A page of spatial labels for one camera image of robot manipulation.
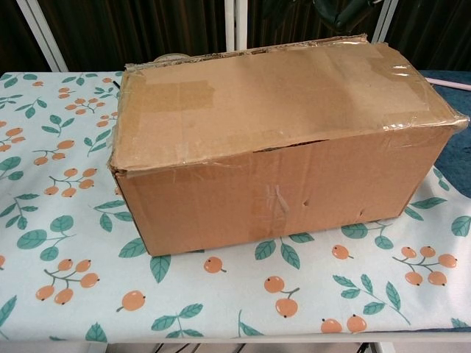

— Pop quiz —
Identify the brown cardboard box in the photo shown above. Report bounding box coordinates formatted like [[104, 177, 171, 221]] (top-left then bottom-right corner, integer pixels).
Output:
[[106, 32, 471, 257]]

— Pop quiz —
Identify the dark pleated curtain panel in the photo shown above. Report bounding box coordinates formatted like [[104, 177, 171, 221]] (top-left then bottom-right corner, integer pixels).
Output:
[[386, 0, 471, 71], [246, 0, 386, 49], [0, 0, 51, 74], [35, 0, 227, 71]]

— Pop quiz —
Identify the white partition frame post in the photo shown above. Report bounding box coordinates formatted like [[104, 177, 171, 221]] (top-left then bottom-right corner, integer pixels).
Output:
[[16, 0, 69, 73], [370, 0, 395, 42], [223, 0, 248, 51]]

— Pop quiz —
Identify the floral orange leaf tablecloth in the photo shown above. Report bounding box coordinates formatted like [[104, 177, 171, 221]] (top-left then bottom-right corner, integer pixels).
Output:
[[0, 71, 471, 343]]

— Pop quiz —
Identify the clear yellowish tape roll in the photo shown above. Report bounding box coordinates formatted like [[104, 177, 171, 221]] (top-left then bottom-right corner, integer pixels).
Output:
[[153, 52, 189, 64]]

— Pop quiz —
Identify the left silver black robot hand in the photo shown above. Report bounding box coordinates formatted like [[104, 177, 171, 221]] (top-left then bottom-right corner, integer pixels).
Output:
[[312, 0, 380, 30]]

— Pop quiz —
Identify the pink toothbrush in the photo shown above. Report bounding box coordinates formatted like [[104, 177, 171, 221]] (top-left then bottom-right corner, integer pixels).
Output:
[[425, 76, 471, 93]]

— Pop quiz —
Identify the blue felt table mat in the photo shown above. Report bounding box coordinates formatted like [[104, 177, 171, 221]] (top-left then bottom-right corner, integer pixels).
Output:
[[419, 68, 471, 202]]

